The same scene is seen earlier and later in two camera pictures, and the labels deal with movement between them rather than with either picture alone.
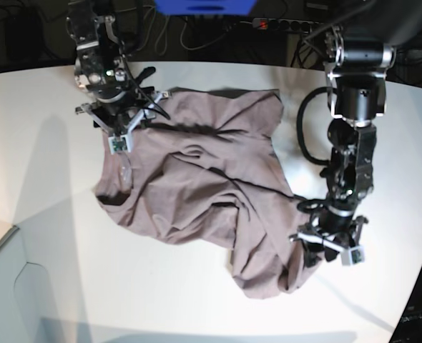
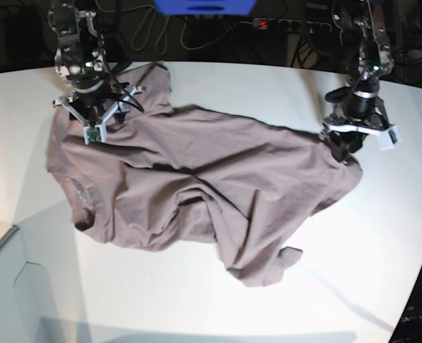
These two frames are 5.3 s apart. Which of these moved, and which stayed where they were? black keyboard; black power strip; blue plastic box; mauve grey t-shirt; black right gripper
Moved: mauve grey t-shirt; black right gripper
Stayed: black power strip; black keyboard; blue plastic box
